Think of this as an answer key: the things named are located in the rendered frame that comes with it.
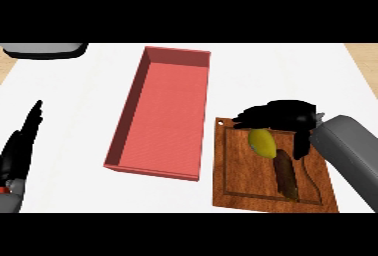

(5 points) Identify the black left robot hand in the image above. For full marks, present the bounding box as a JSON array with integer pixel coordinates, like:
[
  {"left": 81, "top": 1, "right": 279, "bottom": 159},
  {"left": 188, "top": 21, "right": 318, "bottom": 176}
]
[{"left": 0, "top": 99, "right": 44, "bottom": 183}]

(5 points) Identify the brown wooden cutting board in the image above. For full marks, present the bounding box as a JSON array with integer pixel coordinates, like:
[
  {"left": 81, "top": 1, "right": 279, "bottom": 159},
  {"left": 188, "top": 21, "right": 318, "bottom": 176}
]
[{"left": 211, "top": 116, "right": 341, "bottom": 214}]

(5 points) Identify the dark grey appliance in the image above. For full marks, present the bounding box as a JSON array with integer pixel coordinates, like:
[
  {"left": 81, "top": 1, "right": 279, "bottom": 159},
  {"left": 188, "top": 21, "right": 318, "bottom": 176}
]
[{"left": 0, "top": 43, "right": 90, "bottom": 60}]

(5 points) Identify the red cardboard box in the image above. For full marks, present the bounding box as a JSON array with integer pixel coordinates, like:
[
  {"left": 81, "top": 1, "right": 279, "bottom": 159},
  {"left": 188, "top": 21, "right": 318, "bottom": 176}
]
[{"left": 101, "top": 45, "right": 212, "bottom": 182}]

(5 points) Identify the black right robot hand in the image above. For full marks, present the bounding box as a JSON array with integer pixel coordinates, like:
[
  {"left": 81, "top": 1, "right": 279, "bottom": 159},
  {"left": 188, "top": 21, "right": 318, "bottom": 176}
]
[{"left": 231, "top": 99, "right": 320, "bottom": 161}]

